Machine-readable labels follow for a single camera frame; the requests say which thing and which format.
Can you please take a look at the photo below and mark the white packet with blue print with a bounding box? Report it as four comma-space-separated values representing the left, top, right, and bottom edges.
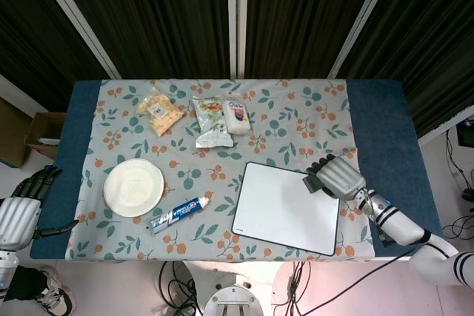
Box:
221, 90, 252, 135

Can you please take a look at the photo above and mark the dark pleated curtain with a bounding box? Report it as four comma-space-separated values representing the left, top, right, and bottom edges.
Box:
50, 0, 230, 80
0, 0, 108, 110
338, 0, 474, 138
246, 0, 386, 80

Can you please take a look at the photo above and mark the floral tablecloth with orange fruits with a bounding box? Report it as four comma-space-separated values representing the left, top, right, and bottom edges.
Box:
64, 78, 375, 262

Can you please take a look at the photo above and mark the white rectangular board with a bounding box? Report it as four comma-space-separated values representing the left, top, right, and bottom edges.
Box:
231, 161, 341, 257

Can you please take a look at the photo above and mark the blue white toothpaste tube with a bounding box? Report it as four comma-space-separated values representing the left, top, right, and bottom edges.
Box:
148, 197, 212, 235

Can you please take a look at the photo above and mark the white slanted frame post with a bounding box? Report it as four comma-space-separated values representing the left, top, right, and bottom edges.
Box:
29, 0, 122, 80
327, 0, 401, 80

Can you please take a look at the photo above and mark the black white sneaker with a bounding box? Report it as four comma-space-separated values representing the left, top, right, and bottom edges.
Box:
36, 266, 77, 313

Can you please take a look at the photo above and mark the long black arm cable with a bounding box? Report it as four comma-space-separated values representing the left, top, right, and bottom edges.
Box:
296, 249, 413, 316

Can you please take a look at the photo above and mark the black floor cable bundle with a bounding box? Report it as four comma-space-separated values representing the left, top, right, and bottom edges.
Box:
442, 129, 474, 240

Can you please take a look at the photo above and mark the dark grey whiteboard eraser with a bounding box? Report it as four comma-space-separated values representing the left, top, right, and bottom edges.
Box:
302, 173, 327, 195

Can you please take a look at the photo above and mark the black trouser leg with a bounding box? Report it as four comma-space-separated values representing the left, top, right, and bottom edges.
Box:
0, 266, 51, 302

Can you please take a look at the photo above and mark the large brown cardboard box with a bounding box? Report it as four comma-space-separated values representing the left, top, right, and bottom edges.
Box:
0, 97, 33, 167

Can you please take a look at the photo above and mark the blue felt table cover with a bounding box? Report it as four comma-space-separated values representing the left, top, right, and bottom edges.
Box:
29, 78, 447, 260

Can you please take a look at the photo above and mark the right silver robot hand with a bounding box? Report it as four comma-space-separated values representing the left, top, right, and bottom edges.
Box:
305, 152, 367, 201

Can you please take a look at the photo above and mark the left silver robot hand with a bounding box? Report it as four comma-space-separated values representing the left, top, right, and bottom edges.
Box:
0, 166, 79, 250

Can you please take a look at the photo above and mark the white paper plate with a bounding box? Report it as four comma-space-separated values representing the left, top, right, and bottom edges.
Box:
102, 158, 165, 218

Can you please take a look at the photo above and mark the open cardboard box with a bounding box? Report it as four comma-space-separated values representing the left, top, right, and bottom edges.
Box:
24, 111, 67, 161

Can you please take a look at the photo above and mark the white frame bar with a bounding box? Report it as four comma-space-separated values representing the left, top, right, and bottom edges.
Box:
417, 103, 474, 147

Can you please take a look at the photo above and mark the white upright frame post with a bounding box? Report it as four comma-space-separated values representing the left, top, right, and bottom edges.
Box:
226, 0, 248, 80

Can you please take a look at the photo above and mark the black coiled floor cable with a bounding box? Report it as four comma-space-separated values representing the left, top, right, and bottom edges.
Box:
158, 260, 204, 316

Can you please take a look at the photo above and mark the clear bag of yellow snacks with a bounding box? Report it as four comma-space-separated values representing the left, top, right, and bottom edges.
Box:
136, 87, 186, 138

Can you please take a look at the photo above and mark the green white snack bag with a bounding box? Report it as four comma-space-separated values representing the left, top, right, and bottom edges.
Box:
191, 95, 234, 149

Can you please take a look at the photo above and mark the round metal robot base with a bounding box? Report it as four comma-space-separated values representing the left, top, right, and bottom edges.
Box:
203, 286, 264, 316

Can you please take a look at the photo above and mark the black screen device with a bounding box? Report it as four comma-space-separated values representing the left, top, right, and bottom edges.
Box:
457, 119, 474, 147

